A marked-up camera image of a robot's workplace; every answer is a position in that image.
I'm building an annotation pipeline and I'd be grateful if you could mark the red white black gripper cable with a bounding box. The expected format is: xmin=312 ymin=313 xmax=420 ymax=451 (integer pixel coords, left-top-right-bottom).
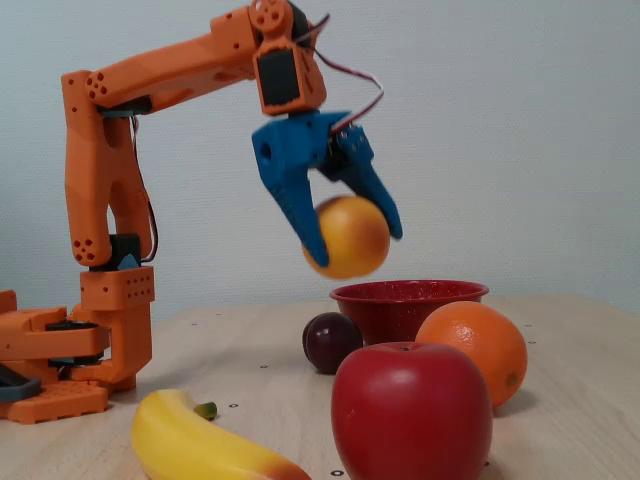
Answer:
xmin=294 ymin=12 xmax=385 ymax=134

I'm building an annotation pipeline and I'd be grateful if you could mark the dark purple toy plum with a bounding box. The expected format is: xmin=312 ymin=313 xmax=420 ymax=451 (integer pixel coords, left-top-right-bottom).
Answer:
xmin=302 ymin=312 xmax=364 ymax=375

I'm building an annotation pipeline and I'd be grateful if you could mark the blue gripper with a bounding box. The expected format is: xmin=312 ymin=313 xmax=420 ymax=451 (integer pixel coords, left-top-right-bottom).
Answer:
xmin=251 ymin=110 xmax=404 ymax=268

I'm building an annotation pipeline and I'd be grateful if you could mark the toy orange fruit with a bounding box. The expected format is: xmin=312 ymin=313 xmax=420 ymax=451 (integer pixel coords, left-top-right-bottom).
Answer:
xmin=415 ymin=300 xmax=529 ymax=409

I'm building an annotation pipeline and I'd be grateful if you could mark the yellow orange toy peach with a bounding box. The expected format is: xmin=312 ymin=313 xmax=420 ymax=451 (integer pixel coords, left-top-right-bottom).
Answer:
xmin=302 ymin=195 xmax=391 ymax=280

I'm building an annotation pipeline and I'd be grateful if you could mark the yellow toy banana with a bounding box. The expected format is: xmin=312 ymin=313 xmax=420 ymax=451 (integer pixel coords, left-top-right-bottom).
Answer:
xmin=131 ymin=389 xmax=312 ymax=480

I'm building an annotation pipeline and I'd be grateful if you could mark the dark grey table clamp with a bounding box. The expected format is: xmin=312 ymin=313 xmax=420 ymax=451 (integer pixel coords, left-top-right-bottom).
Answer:
xmin=0 ymin=364 xmax=42 ymax=404

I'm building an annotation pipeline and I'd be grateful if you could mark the red speckled bowl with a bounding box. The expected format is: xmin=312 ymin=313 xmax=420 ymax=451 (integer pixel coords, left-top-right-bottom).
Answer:
xmin=329 ymin=279 xmax=490 ymax=346

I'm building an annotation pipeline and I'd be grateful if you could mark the orange robot base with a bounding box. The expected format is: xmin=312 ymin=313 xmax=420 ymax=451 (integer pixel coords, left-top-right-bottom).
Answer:
xmin=0 ymin=289 xmax=111 ymax=426

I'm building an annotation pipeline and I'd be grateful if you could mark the red toy apple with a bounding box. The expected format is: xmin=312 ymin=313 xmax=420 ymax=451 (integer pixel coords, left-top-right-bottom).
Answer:
xmin=330 ymin=341 xmax=494 ymax=480

